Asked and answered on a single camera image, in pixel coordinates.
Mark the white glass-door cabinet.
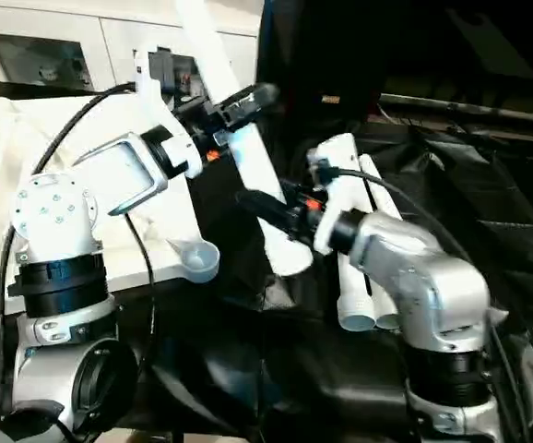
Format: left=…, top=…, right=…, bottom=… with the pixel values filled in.
left=0, top=0, right=266, bottom=102

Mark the black work mat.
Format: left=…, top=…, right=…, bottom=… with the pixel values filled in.
left=0, top=78, right=533, bottom=440

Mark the white table top frame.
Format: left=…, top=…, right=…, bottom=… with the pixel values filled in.
left=0, top=92, right=222, bottom=324

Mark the white plastic table leg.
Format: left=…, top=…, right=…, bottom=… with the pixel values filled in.
left=338, top=221, right=380, bottom=333
left=174, top=0, right=314, bottom=279
left=359, top=155, right=406, bottom=331

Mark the black metal rail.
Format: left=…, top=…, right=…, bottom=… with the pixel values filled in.
left=377, top=92, right=533, bottom=126

